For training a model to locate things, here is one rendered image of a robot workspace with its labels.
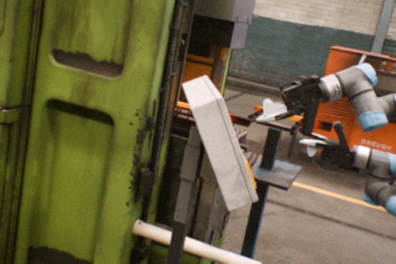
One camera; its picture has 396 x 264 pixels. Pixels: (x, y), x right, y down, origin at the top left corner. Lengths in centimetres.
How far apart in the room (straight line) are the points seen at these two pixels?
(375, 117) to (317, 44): 791
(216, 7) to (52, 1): 54
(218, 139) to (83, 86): 63
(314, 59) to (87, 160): 786
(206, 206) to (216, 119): 75
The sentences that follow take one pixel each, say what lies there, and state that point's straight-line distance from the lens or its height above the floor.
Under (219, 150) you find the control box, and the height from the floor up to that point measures 107.
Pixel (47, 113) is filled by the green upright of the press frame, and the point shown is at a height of 94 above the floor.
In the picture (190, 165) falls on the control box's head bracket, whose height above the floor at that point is 97.
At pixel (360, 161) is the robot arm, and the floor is 97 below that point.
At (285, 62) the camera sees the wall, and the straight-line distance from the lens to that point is 940.
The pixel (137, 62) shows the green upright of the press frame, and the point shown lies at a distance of 152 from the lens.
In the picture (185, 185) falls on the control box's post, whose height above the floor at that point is 91.
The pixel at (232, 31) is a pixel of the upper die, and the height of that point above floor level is 133.
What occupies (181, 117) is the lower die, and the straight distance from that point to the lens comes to 182.
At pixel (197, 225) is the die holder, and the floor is 59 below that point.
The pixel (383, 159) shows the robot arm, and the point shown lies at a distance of 181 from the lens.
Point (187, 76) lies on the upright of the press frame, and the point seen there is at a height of 108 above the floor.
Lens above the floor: 139
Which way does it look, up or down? 12 degrees down
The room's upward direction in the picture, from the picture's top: 11 degrees clockwise
